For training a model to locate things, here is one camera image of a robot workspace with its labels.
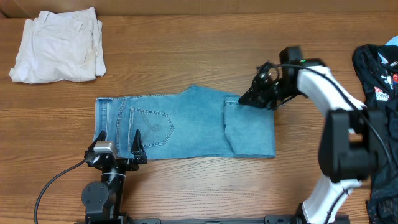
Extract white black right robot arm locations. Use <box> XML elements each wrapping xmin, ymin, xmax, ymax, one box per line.
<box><xmin>239</xmin><ymin>46</ymin><xmax>391</xmax><ymax>224</ymax></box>

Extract blue denim jeans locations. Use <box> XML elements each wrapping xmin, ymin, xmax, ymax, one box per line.
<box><xmin>95</xmin><ymin>85</ymin><xmax>276</xmax><ymax>160</ymax></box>

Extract light blue garment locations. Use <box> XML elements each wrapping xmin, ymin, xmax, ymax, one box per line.
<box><xmin>386</xmin><ymin>36</ymin><xmax>398</xmax><ymax>46</ymax></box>

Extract folded white trousers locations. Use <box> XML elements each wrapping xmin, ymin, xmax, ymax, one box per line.
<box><xmin>9</xmin><ymin>7</ymin><xmax>106</xmax><ymax>84</ymax></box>

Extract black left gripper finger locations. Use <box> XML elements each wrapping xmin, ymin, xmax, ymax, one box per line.
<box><xmin>85</xmin><ymin>130</ymin><xmax>106</xmax><ymax>156</ymax></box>
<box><xmin>131</xmin><ymin>129</ymin><xmax>145</xmax><ymax>156</ymax></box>

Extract black printed garment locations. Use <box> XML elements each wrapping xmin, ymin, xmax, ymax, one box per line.
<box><xmin>351</xmin><ymin>44</ymin><xmax>398</xmax><ymax>224</ymax></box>

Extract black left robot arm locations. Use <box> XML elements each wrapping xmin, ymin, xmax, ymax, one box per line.
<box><xmin>81</xmin><ymin>131</ymin><xmax>147</xmax><ymax>224</ymax></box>

